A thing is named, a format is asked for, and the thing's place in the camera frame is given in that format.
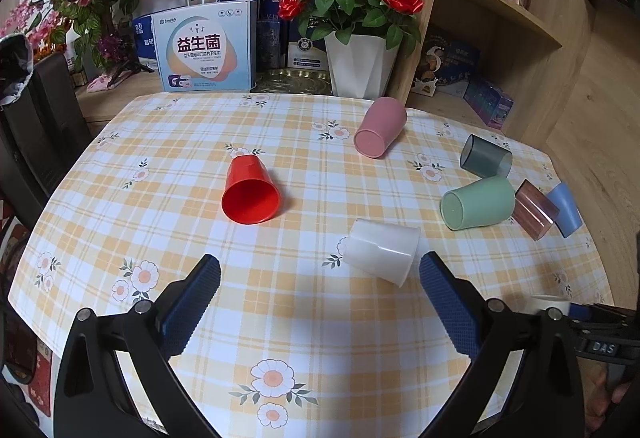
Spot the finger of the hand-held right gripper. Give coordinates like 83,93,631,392
567,302,626,324

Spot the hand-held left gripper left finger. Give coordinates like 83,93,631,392
52,254,222,438

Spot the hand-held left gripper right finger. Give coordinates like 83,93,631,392
415,251,596,438

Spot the cream white cup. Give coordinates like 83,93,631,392
529,295,572,317

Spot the translucent white cup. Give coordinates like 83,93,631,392
341,218,421,288

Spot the blue cup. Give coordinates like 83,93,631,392
546,182,583,239

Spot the green cup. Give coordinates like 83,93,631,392
440,176,516,231

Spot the translucent brown cup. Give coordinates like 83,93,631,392
514,179,560,240

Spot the red cup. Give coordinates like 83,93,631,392
221,155,281,224

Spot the translucent dark grey cup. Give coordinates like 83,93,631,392
460,133,513,179

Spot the pink cup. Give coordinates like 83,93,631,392
353,97,407,158

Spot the person's right hand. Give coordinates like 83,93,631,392
585,358,640,438

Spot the checked floral tablecloth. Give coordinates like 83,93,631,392
7,91,616,438

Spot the purple box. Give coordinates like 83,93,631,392
462,74,515,128

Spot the black chair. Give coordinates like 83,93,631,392
0,51,93,239

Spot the loose pink flower sprig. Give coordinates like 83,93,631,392
86,73,123,93

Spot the gold tray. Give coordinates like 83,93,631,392
255,67,333,95

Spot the illustrated night sky box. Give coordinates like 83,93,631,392
412,26,481,99

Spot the light blue printed box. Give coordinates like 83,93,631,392
151,1,257,93

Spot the dark blue canister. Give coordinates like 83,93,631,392
256,18,288,72

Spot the blue and white box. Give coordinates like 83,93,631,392
131,11,156,69

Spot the blue box with badge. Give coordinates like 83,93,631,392
286,16,328,69

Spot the wooden shelf unit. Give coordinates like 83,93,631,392
385,0,596,144

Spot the grey cloth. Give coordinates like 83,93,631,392
0,33,35,106

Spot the red rose plant white pot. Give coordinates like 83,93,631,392
254,0,423,100

